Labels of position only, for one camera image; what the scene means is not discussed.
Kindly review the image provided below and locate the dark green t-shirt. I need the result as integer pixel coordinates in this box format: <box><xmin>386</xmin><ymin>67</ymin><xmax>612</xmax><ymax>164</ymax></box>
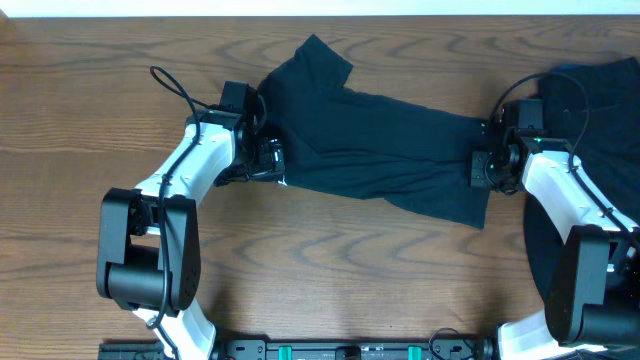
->
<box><xmin>258</xmin><ymin>35</ymin><xmax>489</xmax><ymax>229</ymax></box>

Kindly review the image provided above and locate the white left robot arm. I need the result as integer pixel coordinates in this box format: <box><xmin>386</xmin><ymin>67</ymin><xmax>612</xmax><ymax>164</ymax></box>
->
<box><xmin>96</xmin><ymin>109</ymin><xmax>284</xmax><ymax>359</ymax></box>

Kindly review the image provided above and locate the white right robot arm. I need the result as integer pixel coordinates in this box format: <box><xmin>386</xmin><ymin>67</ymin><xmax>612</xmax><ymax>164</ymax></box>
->
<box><xmin>470</xmin><ymin>123</ymin><xmax>639</xmax><ymax>359</ymax></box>

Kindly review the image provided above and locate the pile of black clothes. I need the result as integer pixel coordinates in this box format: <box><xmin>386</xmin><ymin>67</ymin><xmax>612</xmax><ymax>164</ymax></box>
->
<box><xmin>523</xmin><ymin>57</ymin><xmax>640</xmax><ymax>301</ymax></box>

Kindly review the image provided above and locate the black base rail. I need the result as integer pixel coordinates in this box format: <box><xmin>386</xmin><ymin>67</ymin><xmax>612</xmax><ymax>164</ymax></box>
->
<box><xmin>97</xmin><ymin>328</ymin><xmax>500</xmax><ymax>360</ymax></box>

